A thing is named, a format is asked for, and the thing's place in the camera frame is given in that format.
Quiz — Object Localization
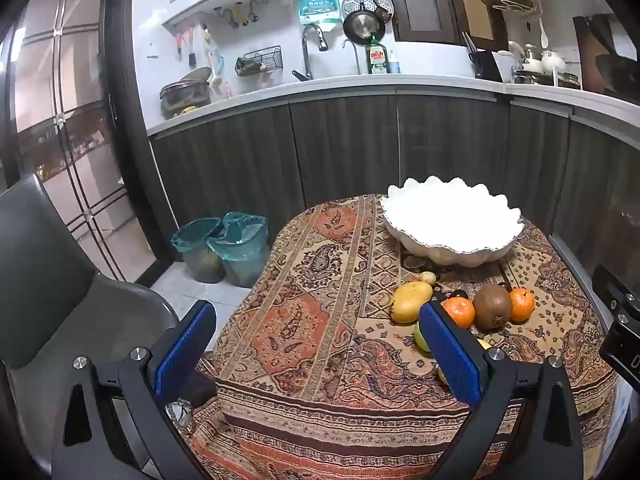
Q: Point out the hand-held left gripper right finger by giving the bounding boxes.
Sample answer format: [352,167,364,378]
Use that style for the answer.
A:
[419,300,585,480]

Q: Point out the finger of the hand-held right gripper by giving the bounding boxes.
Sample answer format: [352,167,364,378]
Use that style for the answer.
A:
[592,264,640,332]

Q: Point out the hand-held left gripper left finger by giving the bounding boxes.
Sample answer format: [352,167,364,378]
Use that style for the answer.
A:
[50,300,218,480]

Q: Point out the green apple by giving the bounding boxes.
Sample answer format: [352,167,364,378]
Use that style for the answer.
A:
[414,321,432,357]

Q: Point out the yellow lemon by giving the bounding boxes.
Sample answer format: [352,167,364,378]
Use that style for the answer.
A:
[436,338,494,387]

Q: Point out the orange mandarin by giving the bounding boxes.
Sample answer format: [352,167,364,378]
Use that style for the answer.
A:
[509,287,536,323]
[442,297,476,330]

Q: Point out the brown kiwi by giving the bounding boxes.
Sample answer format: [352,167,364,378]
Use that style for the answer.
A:
[473,283,513,331]

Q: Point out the yellow mango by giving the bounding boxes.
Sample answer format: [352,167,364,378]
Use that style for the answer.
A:
[389,281,434,324]

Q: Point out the white scalloped bowl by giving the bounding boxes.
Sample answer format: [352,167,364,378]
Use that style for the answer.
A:
[380,176,526,266]

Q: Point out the bin with teal bag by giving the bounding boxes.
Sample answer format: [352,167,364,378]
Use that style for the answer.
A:
[171,217,227,283]
[207,211,269,288]

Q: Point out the patterned tablecloth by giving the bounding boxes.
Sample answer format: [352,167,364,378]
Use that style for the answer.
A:
[172,194,626,480]

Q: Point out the grey chair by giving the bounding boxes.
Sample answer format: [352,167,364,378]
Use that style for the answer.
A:
[0,173,182,480]

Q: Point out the dark wok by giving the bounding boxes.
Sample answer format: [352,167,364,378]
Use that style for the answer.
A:
[595,52,640,96]

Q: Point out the dish rack with dishes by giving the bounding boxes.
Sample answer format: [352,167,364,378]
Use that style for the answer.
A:
[507,42,581,88]

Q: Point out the dark wood kitchen cabinets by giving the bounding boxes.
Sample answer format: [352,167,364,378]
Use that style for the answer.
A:
[147,90,640,271]

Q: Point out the white teapot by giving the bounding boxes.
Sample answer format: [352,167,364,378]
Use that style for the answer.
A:
[540,50,568,73]

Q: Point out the brown cutting board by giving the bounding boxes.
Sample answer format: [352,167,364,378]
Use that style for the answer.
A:
[572,14,621,93]

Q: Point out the black knife block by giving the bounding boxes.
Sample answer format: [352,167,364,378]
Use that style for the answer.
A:
[462,32,503,82]

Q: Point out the stack of metal bowls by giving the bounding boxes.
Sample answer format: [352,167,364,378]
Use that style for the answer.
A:
[160,66,213,113]

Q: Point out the glass sliding door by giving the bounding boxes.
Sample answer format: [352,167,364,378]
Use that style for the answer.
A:
[0,0,156,281]

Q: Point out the white dish brush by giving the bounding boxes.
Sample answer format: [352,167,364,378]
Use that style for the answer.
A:
[202,27,231,98]

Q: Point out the green dish soap bottle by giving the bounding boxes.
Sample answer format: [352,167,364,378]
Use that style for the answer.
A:
[365,34,388,75]

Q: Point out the hanging red utensils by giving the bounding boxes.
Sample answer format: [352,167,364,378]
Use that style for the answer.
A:
[175,30,198,66]

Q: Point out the small chrome tap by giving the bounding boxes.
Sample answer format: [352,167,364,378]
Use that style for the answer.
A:
[342,39,362,76]

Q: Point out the chrome kitchen faucet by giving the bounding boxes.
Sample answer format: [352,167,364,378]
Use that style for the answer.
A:
[292,23,329,82]

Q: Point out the hanging frying pan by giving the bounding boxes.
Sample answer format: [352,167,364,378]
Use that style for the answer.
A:
[343,10,386,43]

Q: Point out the dark wooden window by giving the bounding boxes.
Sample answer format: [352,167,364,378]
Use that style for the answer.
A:
[377,0,481,46]

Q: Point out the round metal steamer rack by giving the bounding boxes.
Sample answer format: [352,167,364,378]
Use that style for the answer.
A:
[341,0,396,26]

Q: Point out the teal plastic package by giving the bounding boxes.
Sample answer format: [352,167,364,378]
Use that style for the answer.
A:
[298,0,341,31]

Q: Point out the black wire basket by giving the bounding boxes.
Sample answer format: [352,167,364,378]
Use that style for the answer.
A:
[235,46,283,77]

